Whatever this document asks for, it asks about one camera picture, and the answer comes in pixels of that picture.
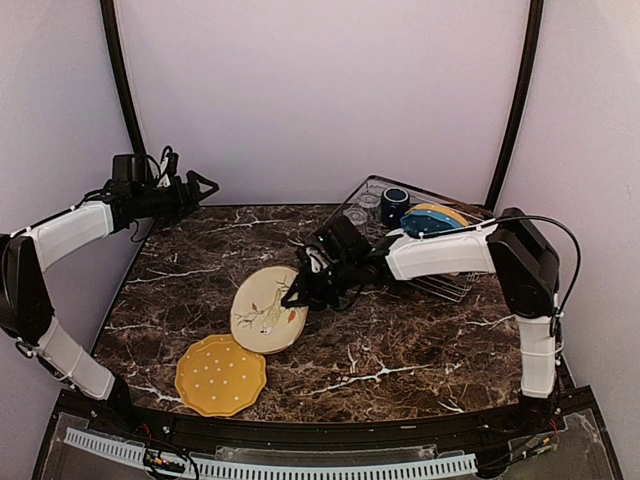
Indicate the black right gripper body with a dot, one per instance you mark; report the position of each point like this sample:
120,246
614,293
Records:
334,281

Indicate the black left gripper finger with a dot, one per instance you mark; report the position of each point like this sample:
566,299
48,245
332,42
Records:
200,184
190,201

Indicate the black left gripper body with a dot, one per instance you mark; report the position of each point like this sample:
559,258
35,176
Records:
165,204

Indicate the yellow dotted plate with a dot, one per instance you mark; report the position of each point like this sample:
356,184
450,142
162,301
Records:
216,377

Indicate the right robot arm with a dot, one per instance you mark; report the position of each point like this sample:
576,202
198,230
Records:
508,257

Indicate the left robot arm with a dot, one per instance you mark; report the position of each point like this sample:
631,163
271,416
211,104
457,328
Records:
29,268

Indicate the clear glass cup near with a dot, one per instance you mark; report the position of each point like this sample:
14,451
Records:
358,217

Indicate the clear glass cup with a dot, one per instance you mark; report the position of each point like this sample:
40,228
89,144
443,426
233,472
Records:
358,217
368,201

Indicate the clear glass cup far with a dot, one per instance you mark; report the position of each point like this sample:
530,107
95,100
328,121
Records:
368,201

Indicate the blue dotted plate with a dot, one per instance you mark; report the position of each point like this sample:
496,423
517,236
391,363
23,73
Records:
420,223

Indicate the dark blue mug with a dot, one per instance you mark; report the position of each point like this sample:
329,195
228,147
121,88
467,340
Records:
395,202

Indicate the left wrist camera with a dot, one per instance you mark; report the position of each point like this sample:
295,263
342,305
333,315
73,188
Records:
168,166

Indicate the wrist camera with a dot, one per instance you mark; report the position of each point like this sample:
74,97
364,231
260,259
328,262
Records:
168,166
342,241

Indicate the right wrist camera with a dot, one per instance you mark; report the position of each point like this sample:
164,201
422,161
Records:
342,241

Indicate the metal wire dish rack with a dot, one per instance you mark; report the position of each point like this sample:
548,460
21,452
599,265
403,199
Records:
453,287

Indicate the black left corner post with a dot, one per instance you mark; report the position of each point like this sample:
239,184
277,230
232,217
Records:
120,77

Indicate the black corner post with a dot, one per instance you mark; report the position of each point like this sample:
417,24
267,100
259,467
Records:
521,89
120,77

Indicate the white slotted cable duct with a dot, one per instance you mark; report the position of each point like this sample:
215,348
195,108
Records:
251,463

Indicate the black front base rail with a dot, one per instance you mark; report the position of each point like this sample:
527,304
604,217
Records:
487,433

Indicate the black right corner post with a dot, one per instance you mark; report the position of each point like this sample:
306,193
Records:
521,89

